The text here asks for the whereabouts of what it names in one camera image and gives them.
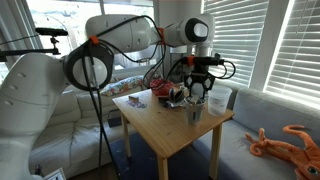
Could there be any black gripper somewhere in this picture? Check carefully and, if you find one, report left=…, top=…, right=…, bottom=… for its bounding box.
left=184, top=64, right=216, bottom=101

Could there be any small wooden chip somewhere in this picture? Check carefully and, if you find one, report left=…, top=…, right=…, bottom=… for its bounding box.
left=189, top=95, right=202, bottom=105

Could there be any clear plastic cup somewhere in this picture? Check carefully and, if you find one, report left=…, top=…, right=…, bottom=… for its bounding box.
left=207, top=84, right=233, bottom=118

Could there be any silver metal cup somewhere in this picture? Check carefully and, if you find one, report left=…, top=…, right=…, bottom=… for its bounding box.
left=184, top=96, right=206, bottom=127

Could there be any dark crumpled wrapper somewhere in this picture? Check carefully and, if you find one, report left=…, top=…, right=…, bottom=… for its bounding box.
left=157, top=95, right=174, bottom=108

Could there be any light wooden side table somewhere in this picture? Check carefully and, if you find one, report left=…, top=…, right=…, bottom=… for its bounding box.
left=112, top=87, right=235, bottom=180

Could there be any white window blind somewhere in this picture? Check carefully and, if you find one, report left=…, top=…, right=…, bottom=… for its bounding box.
left=263, top=0, right=320, bottom=104
left=202, top=0, right=270, bottom=88

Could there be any blue purple flat sticker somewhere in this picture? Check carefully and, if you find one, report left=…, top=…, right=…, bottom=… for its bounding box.
left=125, top=99, right=148, bottom=110

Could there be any grey fabric sofa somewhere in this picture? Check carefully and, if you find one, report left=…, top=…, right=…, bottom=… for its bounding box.
left=191, top=87, right=320, bottom=180

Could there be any floral pillow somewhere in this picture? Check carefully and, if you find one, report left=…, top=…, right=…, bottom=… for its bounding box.
left=99, top=74, right=146, bottom=98

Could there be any dark blue box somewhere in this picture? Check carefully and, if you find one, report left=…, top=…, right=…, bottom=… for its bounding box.
left=107, top=109, right=124, bottom=128

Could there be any dark blue floor mat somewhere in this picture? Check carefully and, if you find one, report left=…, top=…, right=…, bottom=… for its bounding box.
left=108, top=131, right=214, bottom=180

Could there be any orange squid plush toy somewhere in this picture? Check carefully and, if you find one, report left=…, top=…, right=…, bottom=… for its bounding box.
left=244, top=124, right=320, bottom=180

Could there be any white leather sofa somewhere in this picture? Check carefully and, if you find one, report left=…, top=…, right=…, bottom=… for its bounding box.
left=28, top=88, right=138, bottom=179

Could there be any large glass window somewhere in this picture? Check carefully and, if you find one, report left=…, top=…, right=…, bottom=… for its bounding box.
left=0, top=0, right=158, bottom=84

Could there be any white paper sheet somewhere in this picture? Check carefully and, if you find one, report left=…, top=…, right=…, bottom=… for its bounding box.
left=43, top=167, right=67, bottom=180

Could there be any small black floor item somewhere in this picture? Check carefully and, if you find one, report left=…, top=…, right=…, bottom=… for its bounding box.
left=34, top=164, right=44, bottom=178

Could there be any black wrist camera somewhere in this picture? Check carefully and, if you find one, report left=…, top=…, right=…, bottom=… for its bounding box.
left=194, top=56, right=225, bottom=66

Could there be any orange cable tie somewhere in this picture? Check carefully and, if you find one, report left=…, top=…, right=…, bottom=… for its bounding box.
left=157, top=27, right=166, bottom=46
left=88, top=35, right=100, bottom=46
left=185, top=55, right=196, bottom=67

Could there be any long black arm cable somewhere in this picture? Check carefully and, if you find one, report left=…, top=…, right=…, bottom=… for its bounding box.
left=79, top=14, right=168, bottom=180

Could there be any black camera on stand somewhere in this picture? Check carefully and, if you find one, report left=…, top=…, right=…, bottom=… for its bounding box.
left=34, top=27, right=69, bottom=38

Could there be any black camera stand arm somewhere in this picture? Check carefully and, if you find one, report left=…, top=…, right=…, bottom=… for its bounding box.
left=0, top=35, right=62, bottom=63

